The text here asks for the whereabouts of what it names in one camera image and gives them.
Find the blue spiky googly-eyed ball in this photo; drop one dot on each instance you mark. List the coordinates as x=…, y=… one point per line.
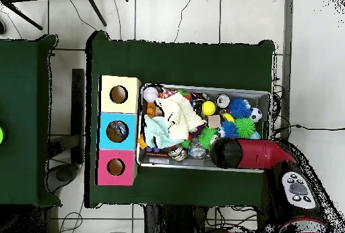
x=229, y=130
x=240, y=107

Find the yellow tennis ball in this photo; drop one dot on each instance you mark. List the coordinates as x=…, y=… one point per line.
x=209, y=108

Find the cream waffle cloth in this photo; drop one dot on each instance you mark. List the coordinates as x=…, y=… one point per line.
x=180, y=117

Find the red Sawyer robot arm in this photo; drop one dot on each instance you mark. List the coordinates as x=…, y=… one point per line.
x=258, y=153

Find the black floor stand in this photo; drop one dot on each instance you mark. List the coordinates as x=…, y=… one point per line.
x=78, y=109

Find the black folding stand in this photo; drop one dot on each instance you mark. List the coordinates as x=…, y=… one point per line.
x=95, y=9

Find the green spiky ball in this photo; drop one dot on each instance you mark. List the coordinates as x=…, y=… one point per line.
x=244, y=127

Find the grey floor strip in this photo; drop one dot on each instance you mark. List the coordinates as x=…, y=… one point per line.
x=287, y=28

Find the black-and-white soccer ball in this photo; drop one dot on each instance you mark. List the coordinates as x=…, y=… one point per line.
x=255, y=115

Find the grey round floor base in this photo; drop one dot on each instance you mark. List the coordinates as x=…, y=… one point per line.
x=64, y=175

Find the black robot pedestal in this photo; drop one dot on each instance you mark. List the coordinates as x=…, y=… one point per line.
x=175, y=222

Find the dark green tablecloth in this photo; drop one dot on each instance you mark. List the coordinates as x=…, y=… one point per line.
x=175, y=63
x=21, y=95

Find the mint waffle cloth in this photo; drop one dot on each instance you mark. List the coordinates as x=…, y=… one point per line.
x=159, y=133

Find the crushed clear plastic bottle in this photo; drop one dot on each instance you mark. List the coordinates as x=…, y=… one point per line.
x=196, y=149

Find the bright green ball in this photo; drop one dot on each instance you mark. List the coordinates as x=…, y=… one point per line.
x=1, y=136

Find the silver-top soda can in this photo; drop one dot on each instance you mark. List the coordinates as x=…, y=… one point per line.
x=222, y=100

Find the shallow clear mesh bin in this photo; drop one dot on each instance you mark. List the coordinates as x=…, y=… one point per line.
x=262, y=101

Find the wooden three-hole box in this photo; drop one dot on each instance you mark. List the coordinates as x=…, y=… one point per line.
x=107, y=103

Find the white baseball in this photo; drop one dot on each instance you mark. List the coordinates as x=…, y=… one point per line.
x=150, y=94

